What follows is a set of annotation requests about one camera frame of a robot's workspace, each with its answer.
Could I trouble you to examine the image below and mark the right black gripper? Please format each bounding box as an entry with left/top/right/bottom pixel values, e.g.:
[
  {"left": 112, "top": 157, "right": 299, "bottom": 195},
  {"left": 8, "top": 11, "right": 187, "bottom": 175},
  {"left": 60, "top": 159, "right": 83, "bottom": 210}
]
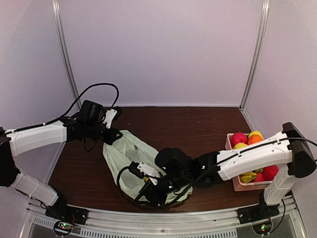
[{"left": 134, "top": 172, "right": 190, "bottom": 207}]

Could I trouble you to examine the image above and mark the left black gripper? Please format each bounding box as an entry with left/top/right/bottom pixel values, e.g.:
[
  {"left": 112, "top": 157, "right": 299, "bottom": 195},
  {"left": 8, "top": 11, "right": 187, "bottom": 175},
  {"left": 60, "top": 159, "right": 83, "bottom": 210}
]
[{"left": 85, "top": 121, "right": 122, "bottom": 145}]

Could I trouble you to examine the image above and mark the light green plastic bag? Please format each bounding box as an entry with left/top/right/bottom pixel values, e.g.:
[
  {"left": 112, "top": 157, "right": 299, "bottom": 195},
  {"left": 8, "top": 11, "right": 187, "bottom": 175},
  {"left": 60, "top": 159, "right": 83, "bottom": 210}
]
[{"left": 103, "top": 129, "right": 194, "bottom": 204}]

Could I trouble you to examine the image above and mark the yellow lemon toy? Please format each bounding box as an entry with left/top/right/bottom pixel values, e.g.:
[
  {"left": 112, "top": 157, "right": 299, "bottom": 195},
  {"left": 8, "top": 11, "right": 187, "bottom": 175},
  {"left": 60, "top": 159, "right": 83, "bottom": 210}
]
[
  {"left": 234, "top": 143, "right": 248, "bottom": 149},
  {"left": 248, "top": 130, "right": 264, "bottom": 140}
]

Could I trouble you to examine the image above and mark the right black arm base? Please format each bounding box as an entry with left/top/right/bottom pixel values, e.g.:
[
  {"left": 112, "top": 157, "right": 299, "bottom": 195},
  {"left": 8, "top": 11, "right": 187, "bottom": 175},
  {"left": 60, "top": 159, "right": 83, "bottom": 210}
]
[{"left": 237, "top": 191, "right": 280, "bottom": 236}]

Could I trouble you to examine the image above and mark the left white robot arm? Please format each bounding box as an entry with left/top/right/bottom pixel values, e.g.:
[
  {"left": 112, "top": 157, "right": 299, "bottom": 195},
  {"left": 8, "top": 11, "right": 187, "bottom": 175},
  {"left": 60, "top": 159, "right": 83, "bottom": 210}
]
[{"left": 0, "top": 100, "right": 122, "bottom": 220}]

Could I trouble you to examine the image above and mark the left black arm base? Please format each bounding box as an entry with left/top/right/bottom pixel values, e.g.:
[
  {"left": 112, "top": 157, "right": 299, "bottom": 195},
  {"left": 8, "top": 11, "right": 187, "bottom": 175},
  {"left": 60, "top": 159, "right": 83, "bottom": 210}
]
[{"left": 42, "top": 187, "right": 88, "bottom": 238}]

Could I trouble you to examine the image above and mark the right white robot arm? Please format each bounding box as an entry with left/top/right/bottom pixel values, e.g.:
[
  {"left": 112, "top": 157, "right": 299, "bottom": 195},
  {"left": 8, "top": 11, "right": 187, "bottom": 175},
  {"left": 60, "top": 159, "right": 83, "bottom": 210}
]
[{"left": 134, "top": 122, "right": 317, "bottom": 219}]

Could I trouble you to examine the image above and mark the peach fruit in bag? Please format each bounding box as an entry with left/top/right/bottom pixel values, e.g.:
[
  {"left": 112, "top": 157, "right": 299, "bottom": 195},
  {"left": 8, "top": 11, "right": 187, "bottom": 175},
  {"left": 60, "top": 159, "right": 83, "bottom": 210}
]
[{"left": 231, "top": 132, "right": 248, "bottom": 147}]

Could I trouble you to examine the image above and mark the orange fruit in bag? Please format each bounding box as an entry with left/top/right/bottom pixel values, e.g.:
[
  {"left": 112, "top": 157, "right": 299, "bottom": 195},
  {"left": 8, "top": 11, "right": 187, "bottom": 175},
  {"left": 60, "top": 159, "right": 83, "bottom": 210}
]
[{"left": 247, "top": 135, "right": 263, "bottom": 145}]

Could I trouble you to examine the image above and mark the red plush fruit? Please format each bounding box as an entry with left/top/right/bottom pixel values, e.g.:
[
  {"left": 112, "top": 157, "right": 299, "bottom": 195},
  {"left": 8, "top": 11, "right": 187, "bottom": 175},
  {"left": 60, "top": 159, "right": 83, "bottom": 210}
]
[{"left": 263, "top": 165, "right": 279, "bottom": 181}]

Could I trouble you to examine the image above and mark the pink plastic basket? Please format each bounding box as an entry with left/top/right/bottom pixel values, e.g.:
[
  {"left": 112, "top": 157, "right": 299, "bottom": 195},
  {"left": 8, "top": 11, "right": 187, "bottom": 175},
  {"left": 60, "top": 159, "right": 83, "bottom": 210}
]
[{"left": 225, "top": 131, "right": 279, "bottom": 191}]

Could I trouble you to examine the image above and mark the yellow banana toy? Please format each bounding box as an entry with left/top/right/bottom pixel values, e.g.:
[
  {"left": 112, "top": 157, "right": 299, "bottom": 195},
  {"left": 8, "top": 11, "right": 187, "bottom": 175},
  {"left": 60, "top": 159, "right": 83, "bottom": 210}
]
[{"left": 239, "top": 171, "right": 258, "bottom": 183}]

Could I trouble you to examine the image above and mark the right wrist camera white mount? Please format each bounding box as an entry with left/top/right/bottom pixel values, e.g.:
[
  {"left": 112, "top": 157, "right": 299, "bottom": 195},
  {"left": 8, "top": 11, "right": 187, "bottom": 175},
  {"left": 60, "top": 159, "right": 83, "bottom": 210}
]
[{"left": 128, "top": 162, "right": 161, "bottom": 185}]

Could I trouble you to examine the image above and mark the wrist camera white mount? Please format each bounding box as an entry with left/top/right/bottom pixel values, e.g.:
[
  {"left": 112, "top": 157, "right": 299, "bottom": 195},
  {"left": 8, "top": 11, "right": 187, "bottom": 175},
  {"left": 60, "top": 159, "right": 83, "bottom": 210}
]
[
  {"left": 102, "top": 107, "right": 122, "bottom": 129},
  {"left": 128, "top": 162, "right": 161, "bottom": 185}
]

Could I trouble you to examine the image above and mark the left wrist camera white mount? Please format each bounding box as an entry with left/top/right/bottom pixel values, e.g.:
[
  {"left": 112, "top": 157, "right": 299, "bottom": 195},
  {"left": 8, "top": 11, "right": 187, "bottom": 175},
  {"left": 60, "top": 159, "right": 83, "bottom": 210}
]
[{"left": 102, "top": 107, "right": 122, "bottom": 129}]

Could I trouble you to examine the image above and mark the right black cable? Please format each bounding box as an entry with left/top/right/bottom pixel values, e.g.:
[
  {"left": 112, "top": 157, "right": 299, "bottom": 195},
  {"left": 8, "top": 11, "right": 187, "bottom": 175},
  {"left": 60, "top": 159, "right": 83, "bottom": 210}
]
[{"left": 115, "top": 166, "right": 132, "bottom": 189}]

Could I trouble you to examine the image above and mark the black cable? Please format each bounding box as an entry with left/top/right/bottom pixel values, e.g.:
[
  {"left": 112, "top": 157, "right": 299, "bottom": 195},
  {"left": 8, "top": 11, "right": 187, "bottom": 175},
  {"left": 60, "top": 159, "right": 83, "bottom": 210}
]
[
  {"left": 115, "top": 166, "right": 132, "bottom": 189},
  {"left": 4, "top": 83, "right": 120, "bottom": 134}
]

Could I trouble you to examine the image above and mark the left black cable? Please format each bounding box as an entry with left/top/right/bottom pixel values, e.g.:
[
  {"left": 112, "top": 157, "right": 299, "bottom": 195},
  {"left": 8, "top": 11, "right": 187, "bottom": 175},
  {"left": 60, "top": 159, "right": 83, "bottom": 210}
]
[{"left": 4, "top": 83, "right": 120, "bottom": 134}]

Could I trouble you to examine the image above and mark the curved aluminium rail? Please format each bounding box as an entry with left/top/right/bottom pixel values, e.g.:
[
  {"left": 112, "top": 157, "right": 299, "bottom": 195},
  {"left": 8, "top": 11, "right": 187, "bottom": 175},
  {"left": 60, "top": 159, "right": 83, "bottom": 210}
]
[{"left": 23, "top": 197, "right": 302, "bottom": 238}]

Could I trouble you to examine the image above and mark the left aluminium frame post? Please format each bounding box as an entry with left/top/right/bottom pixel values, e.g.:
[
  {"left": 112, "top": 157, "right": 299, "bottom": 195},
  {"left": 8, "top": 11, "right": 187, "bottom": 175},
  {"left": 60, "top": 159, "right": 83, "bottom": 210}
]
[{"left": 52, "top": 0, "right": 79, "bottom": 99}]

